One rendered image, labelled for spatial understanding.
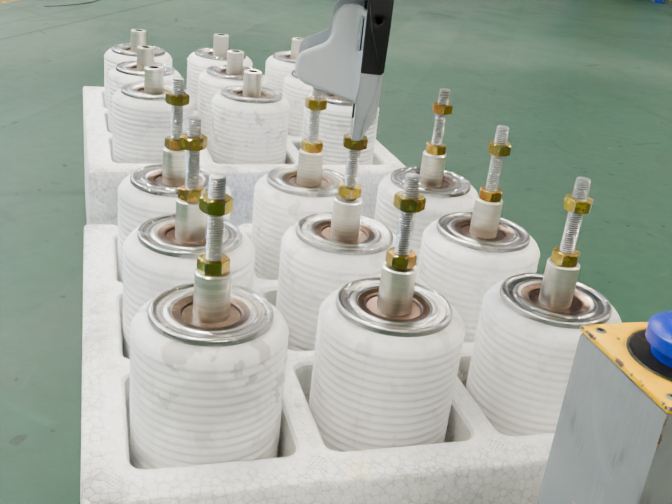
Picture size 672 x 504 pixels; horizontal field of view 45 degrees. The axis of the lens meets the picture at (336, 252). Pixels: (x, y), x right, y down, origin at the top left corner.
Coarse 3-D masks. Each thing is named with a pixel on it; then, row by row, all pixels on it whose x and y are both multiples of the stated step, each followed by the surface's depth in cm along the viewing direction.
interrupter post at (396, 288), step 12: (384, 264) 52; (384, 276) 52; (396, 276) 51; (408, 276) 51; (384, 288) 52; (396, 288) 51; (408, 288) 51; (384, 300) 52; (396, 300) 52; (408, 300) 52; (384, 312) 52; (396, 312) 52; (408, 312) 52
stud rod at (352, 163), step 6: (348, 150) 61; (354, 150) 60; (360, 150) 60; (348, 156) 60; (354, 156) 60; (348, 162) 61; (354, 162) 60; (348, 168) 61; (354, 168) 61; (348, 174) 61; (354, 174) 61; (348, 180) 61; (354, 180) 61; (348, 186) 61; (354, 186) 61; (342, 198) 62
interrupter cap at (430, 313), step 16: (352, 288) 54; (368, 288) 55; (416, 288) 55; (336, 304) 52; (352, 304) 52; (368, 304) 53; (416, 304) 54; (432, 304) 53; (448, 304) 53; (352, 320) 50; (368, 320) 51; (384, 320) 51; (400, 320) 51; (416, 320) 51; (432, 320) 51; (448, 320) 51; (400, 336) 50; (416, 336) 50
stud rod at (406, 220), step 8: (408, 176) 49; (416, 176) 49; (408, 184) 49; (416, 184) 49; (408, 192) 49; (416, 192) 50; (400, 216) 50; (408, 216) 50; (400, 224) 50; (408, 224) 50; (400, 232) 51; (408, 232) 50; (400, 240) 51; (408, 240) 51; (400, 248) 51; (408, 248) 51
